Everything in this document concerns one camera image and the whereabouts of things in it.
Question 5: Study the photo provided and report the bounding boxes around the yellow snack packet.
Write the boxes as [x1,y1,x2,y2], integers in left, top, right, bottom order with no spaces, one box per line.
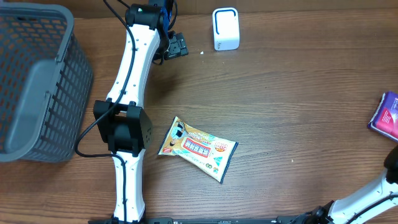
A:
[157,117,239,184]

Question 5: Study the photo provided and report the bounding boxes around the purple red pad pack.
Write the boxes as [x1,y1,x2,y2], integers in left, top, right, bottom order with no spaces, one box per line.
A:
[368,91,397,142]

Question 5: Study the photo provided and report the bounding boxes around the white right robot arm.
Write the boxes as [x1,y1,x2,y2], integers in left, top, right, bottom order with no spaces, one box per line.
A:
[297,147,397,224]

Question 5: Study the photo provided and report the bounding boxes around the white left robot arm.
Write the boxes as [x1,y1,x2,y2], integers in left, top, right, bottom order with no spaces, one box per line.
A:
[93,0,188,223]

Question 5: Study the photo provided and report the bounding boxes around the white barcode scanner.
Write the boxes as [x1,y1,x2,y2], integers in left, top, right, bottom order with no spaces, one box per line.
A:
[212,7,240,51]

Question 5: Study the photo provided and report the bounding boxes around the dark grey plastic basket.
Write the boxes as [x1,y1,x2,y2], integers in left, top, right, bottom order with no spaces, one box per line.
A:
[1,2,93,162]

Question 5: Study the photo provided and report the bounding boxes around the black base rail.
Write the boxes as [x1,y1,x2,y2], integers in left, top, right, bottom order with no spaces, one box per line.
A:
[88,216,312,224]

